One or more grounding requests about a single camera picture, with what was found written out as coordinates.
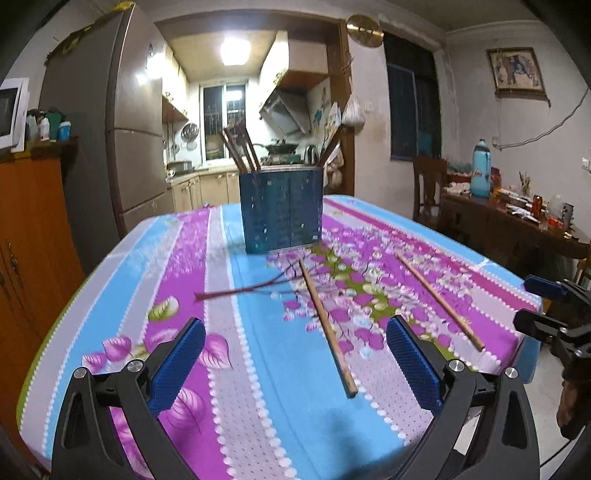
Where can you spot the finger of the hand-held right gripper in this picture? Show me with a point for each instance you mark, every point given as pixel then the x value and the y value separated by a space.
pixel 547 286
pixel 535 325

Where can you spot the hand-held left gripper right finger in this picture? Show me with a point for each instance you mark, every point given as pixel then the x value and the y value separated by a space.
pixel 411 364

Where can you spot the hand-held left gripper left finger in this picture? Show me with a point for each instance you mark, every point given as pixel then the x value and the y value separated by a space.
pixel 180 364

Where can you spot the steel perforated utensil holder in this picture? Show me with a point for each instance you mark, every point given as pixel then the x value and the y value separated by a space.
pixel 280 212

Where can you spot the person's right hand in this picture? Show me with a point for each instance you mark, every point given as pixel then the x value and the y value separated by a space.
pixel 575 406

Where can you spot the dark wooden side table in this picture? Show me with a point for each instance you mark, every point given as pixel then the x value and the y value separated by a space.
pixel 498 226

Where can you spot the floral striped tablecloth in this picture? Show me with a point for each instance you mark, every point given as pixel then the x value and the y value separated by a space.
pixel 258 369

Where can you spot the blue thermos flask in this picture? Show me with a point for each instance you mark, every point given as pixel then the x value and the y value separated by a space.
pixel 480 170

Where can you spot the dark wooden chair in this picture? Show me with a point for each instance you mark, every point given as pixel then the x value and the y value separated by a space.
pixel 429 184

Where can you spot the beige lower kitchen cabinets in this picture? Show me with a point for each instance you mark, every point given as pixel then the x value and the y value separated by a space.
pixel 207 189

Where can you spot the steel cooking pot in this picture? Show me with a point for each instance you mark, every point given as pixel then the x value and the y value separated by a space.
pixel 180 166

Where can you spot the orange wooden cabinet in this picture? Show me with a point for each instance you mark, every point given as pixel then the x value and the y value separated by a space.
pixel 27 230

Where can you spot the hanging kitchen cloths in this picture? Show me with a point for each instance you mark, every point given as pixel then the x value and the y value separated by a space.
pixel 336 170

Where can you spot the dark room window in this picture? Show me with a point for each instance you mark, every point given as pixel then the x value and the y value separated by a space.
pixel 411 101

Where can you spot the steel electric kettle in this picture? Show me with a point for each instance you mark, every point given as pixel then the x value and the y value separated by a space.
pixel 310 154

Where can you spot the hanging round strainer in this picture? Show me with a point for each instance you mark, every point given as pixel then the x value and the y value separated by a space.
pixel 190 131

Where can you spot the black wok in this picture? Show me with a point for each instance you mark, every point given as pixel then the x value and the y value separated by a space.
pixel 282 147

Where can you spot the silver refrigerator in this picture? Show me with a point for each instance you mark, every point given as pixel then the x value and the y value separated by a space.
pixel 134 115

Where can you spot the barred kitchen window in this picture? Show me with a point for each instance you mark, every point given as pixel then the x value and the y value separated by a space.
pixel 214 110

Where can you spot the white hanging plastic bag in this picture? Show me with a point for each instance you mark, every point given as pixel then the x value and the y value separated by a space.
pixel 353 113

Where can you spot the blue and white tub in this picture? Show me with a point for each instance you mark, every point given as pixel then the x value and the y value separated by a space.
pixel 64 131

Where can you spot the white plastic bottle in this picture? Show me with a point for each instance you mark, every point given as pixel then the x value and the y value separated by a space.
pixel 44 129

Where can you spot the steel range hood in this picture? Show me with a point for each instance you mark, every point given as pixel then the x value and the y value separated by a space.
pixel 286 113

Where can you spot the beige upper cabinet over sink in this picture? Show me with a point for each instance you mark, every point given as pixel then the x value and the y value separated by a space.
pixel 174 87

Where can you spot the square ceiling light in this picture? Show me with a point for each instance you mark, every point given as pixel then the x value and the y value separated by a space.
pixel 235 50

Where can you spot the beige upper cabinet with hood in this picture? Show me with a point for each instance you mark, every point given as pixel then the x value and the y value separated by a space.
pixel 295 60

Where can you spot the framed wall picture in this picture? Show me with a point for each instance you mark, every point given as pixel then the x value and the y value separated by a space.
pixel 517 71

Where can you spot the gold wall clock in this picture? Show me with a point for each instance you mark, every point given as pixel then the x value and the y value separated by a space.
pixel 364 28

